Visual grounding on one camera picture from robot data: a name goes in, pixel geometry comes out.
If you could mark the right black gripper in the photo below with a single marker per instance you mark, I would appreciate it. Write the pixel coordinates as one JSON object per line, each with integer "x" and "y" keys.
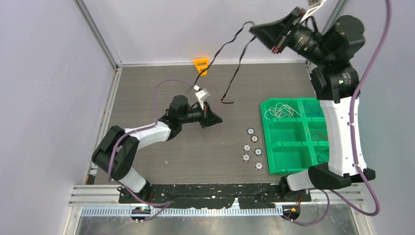
{"x": 269, "y": 33}

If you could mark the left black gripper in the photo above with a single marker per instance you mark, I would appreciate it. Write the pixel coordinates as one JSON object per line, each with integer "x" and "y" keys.
{"x": 207, "y": 117}

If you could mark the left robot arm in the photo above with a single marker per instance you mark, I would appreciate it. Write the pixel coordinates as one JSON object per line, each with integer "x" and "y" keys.
{"x": 116, "y": 152}

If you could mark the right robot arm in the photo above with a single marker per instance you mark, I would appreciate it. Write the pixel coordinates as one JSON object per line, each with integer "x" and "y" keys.
{"x": 336, "y": 86}

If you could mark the blue poker chip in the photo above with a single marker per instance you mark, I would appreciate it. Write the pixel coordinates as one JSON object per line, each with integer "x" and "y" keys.
{"x": 258, "y": 165}
{"x": 258, "y": 152}
{"x": 250, "y": 131}
{"x": 246, "y": 157}
{"x": 247, "y": 148}

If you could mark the brown poker chip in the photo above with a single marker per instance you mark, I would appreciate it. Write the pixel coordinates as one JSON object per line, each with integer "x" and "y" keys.
{"x": 254, "y": 138}

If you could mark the orange triangular plastic stand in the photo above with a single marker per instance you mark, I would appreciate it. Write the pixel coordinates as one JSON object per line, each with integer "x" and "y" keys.
{"x": 201, "y": 65}

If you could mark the green compartment bin tray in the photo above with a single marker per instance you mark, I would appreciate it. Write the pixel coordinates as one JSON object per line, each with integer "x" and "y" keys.
{"x": 295, "y": 134}

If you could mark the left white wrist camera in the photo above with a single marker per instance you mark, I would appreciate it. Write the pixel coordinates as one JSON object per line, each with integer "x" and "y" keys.
{"x": 201, "y": 95}

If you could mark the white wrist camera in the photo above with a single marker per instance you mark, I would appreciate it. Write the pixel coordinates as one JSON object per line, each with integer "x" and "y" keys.
{"x": 313, "y": 6}
{"x": 201, "y": 95}

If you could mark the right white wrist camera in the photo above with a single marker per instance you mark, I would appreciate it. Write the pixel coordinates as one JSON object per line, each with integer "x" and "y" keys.
{"x": 313, "y": 6}

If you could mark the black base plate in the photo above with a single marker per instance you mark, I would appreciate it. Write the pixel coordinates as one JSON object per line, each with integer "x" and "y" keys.
{"x": 219, "y": 196}

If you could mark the aluminium rail frame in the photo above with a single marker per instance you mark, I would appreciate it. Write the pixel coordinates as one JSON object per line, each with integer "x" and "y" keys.
{"x": 113, "y": 200}

